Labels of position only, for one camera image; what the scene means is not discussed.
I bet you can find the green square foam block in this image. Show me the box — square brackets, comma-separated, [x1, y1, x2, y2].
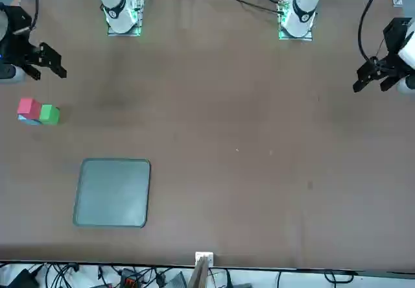
[39, 104, 61, 126]

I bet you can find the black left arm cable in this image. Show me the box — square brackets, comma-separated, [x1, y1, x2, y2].
[358, 0, 389, 62]

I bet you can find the dark grey power adapter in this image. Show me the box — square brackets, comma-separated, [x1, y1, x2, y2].
[168, 270, 188, 288]

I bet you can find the white bracket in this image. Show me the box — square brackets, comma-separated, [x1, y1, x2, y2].
[195, 251, 215, 267]

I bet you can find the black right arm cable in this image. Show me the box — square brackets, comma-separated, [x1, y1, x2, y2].
[30, 0, 40, 31]

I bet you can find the orange black device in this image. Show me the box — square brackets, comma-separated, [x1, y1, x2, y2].
[119, 268, 137, 286]

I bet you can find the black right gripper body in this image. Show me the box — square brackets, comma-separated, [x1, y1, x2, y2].
[0, 5, 42, 67]

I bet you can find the black power adapter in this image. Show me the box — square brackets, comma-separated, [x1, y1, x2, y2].
[6, 268, 40, 288]

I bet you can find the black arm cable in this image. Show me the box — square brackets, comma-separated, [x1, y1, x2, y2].
[358, 0, 389, 62]
[30, 0, 40, 31]

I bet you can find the black cable across table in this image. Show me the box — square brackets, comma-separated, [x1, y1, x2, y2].
[206, 0, 283, 14]

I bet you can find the blue square foam block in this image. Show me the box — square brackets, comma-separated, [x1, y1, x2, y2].
[18, 114, 43, 126]

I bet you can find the gray square tray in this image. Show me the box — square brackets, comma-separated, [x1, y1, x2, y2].
[73, 158, 152, 229]

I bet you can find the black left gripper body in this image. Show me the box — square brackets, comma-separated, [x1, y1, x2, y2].
[377, 17, 412, 75]

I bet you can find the red square foam block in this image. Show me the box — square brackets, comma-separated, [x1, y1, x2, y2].
[17, 98, 43, 121]

